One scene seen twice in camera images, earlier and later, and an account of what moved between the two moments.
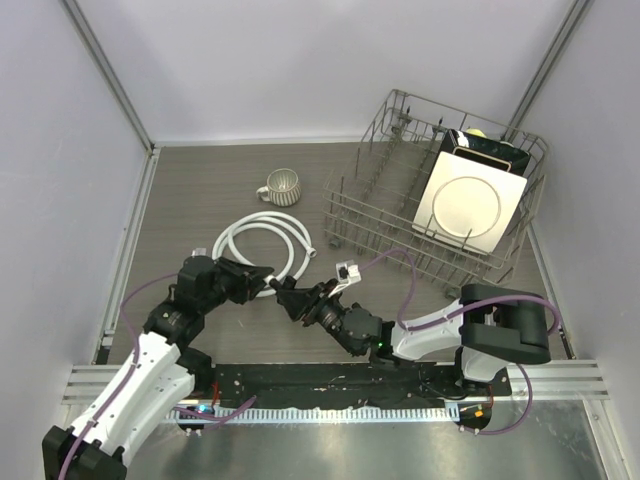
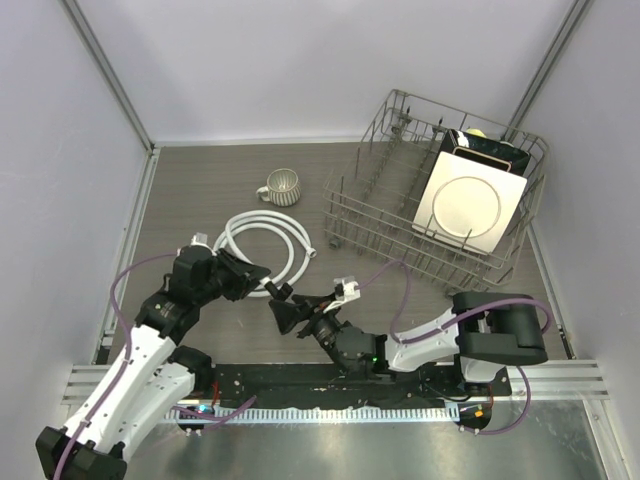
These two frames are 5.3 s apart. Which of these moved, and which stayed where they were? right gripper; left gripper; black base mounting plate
Moved: right gripper
Stayed: black base mounting plate; left gripper
